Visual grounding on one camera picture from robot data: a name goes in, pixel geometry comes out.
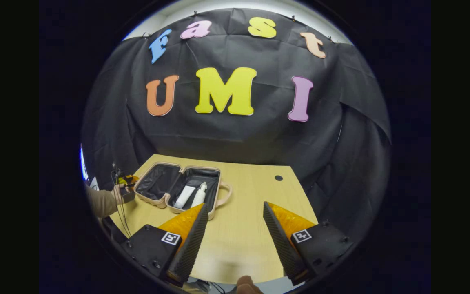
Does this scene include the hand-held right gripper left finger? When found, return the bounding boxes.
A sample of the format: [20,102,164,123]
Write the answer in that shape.
[120,203,210,287]

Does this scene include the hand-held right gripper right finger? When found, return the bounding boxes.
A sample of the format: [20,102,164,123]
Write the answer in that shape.
[263,201,352,286]

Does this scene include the pink suitcase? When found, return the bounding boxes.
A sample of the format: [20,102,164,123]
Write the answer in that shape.
[133,162,233,221]

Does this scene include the white pump bottle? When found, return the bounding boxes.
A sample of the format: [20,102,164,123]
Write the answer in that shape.
[190,181,208,209]

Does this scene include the white cream tube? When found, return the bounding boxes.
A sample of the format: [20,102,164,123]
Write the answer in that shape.
[173,185,196,209]

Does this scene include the bright screen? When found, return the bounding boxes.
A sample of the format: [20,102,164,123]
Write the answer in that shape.
[80,145,89,182]

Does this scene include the black cable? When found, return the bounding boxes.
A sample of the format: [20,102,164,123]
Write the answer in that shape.
[111,163,133,238]

